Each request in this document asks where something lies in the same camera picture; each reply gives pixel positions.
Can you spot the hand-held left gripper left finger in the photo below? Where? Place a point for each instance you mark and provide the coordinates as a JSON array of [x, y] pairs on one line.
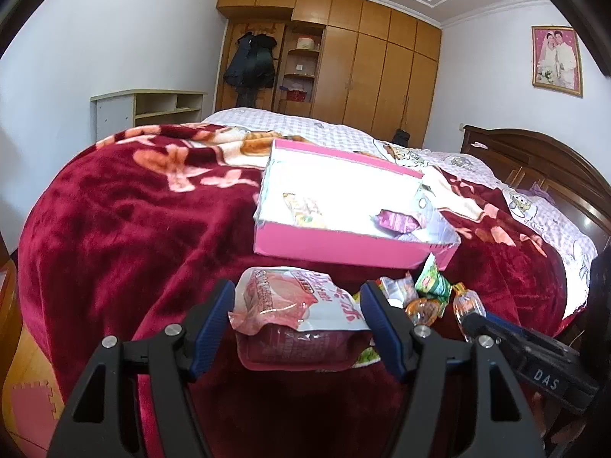
[[210, 338]]

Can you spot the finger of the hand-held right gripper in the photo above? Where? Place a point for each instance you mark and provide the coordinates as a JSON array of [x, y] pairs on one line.
[[487, 331], [525, 331]]

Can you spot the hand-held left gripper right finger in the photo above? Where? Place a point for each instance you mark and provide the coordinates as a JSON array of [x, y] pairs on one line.
[[382, 338]]

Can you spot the small green snack packet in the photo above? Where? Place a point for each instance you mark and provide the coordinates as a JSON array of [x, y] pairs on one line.
[[367, 355]]

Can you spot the clear candy packet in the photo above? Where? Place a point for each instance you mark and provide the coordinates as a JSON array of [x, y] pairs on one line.
[[465, 303]]

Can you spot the orange jelly cup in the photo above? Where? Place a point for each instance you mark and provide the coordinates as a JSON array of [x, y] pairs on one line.
[[422, 310]]

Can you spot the yellow snack packet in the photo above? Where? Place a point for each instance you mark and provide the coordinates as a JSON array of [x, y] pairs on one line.
[[396, 291]]

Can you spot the green pea packet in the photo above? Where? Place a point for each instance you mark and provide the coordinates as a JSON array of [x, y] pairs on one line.
[[432, 281]]

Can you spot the pink peach jelly pouch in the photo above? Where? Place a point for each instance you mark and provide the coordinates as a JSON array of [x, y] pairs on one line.
[[286, 305]]

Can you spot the pink cardboard box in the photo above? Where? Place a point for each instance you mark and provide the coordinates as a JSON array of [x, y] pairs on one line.
[[334, 248]]

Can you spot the purple candy tin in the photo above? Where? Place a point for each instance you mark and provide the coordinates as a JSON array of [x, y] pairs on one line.
[[398, 222]]

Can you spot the orange biscuit packet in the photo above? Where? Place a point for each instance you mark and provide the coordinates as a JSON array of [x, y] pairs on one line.
[[305, 210]]

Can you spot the red floral blanket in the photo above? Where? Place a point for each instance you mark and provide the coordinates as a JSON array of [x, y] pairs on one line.
[[143, 229]]

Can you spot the purple cloth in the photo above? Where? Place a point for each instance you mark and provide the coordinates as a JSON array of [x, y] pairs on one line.
[[542, 191]]

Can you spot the dark wooden headboard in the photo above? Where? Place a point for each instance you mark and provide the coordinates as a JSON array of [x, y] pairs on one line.
[[549, 162]]

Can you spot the pink foam floor mat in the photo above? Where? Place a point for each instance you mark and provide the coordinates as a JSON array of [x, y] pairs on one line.
[[33, 410]]

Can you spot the black bag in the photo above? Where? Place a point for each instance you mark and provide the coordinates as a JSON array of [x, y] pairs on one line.
[[402, 137]]

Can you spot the wooden nightstand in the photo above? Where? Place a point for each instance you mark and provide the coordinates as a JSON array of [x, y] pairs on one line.
[[7, 286]]

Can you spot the pink checked cartoon bedsheet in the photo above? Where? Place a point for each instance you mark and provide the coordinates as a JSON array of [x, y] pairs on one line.
[[310, 121]]

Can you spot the white shelf unit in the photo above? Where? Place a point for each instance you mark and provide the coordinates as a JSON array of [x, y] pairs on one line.
[[143, 109]]

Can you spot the red basket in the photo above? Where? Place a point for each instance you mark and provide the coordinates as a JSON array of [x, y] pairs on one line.
[[296, 95]]

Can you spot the wooden wardrobe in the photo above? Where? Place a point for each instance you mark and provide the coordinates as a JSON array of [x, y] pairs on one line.
[[372, 67]]

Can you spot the black jacket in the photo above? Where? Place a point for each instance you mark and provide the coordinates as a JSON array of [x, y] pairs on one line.
[[250, 64]]

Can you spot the cream pot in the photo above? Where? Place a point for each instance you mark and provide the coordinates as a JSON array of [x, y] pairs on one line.
[[308, 43]]

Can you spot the framed wall photo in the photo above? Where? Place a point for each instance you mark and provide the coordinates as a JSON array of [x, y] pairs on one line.
[[557, 59]]

